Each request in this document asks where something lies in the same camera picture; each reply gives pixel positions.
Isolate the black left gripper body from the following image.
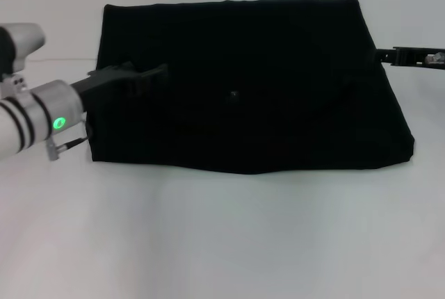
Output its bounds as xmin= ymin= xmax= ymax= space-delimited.
xmin=68 ymin=61 xmax=140 ymax=100

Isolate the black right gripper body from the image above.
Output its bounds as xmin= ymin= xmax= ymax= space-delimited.
xmin=391 ymin=46 xmax=445 ymax=70

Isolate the black shirt with white lettering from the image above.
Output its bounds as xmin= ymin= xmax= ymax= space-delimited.
xmin=86 ymin=0 xmax=416 ymax=176

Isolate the grey left gripper cable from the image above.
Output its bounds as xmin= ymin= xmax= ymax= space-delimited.
xmin=46 ymin=134 xmax=92 ymax=161

